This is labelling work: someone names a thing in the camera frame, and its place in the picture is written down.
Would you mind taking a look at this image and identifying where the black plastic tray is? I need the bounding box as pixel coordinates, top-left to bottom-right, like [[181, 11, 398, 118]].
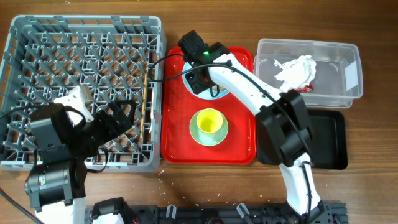
[[255, 105, 348, 170]]

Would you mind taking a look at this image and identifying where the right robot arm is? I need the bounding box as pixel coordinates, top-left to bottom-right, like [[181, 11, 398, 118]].
[[178, 30, 321, 223]]

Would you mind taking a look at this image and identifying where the white napkin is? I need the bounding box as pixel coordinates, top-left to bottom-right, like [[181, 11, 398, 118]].
[[274, 55, 317, 92]]

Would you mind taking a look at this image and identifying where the red snack wrapper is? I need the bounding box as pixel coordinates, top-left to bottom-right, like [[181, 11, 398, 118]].
[[297, 84, 313, 93]]

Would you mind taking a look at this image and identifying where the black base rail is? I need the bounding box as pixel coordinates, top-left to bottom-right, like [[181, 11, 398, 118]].
[[85, 202, 349, 224]]

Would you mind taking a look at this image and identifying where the yellow cup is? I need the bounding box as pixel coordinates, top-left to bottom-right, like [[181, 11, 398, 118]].
[[196, 108, 223, 134]]

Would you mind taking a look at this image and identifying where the green saucer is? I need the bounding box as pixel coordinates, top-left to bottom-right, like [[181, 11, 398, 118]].
[[189, 110, 229, 147]]

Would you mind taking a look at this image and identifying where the light blue plate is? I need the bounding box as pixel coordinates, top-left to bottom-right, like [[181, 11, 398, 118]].
[[182, 74, 229, 100]]

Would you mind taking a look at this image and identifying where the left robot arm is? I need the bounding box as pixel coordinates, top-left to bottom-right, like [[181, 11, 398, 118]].
[[25, 100, 136, 223]]

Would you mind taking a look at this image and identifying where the clear plastic bin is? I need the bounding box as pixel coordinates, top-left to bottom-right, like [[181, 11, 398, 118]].
[[254, 39, 363, 108]]

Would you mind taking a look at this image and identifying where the white bowl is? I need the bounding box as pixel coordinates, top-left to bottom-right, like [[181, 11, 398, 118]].
[[212, 85, 229, 97]]

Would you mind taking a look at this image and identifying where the red plastic tray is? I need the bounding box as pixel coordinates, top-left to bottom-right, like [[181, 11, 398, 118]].
[[160, 45, 257, 165]]

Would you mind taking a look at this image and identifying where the white plastic fork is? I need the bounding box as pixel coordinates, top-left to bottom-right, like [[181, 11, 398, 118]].
[[149, 92, 156, 134]]

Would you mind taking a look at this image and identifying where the wooden chopstick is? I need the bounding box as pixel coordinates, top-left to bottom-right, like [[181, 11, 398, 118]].
[[139, 72, 148, 139]]

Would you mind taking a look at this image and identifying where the grey dishwasher rack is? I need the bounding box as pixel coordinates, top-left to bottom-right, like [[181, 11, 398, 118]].
[[1, 15, 166, 172]]

